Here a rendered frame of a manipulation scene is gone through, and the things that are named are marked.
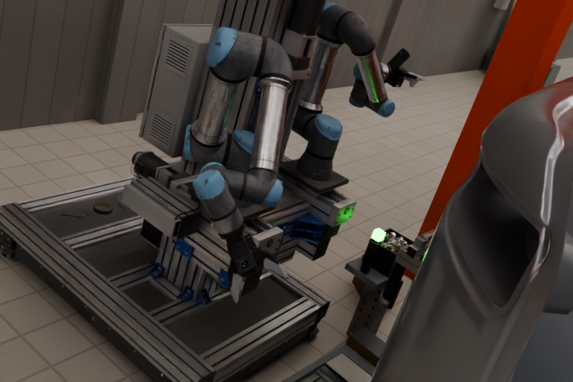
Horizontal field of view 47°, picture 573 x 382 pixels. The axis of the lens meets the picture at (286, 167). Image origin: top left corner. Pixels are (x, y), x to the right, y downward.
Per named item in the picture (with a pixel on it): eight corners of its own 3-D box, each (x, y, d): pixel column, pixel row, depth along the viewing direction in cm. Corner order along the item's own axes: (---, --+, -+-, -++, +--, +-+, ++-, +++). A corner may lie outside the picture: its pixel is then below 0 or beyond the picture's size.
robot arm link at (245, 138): (258, 182, 217) (269, 146, 212) (218, 174, 214) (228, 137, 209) (256, 167, 228) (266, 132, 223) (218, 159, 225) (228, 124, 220)
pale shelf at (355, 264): (374, 290, 273) (377, 284, 272) (344, 268, 282) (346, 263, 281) (424, 264, 306) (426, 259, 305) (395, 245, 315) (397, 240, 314)
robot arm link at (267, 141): (294, 57, 196) (273, 213, 179) (259, 49, 194) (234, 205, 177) (306, 39, 185) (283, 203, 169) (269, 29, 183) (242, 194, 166)
